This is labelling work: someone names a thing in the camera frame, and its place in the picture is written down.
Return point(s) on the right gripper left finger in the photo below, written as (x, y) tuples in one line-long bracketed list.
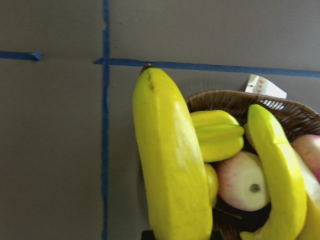
[(147, 235)]

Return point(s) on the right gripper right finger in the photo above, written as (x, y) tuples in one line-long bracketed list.
[(216, 235)]

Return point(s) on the yellow lemon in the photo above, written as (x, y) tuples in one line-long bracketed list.
[(213, 183)]

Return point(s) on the brown wicker basket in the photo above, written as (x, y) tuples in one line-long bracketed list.
[(296, 120)]

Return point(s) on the yellow starfruit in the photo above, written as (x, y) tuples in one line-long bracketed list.
[(219, 134)]

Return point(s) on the red pink apple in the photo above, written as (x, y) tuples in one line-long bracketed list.
[(308, 147)]

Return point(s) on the yellow banana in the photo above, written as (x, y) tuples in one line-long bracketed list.
[(177, 192), (311, 229), (288, 197)]

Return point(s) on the white basket tag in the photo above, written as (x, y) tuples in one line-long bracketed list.
[(259, 85)]

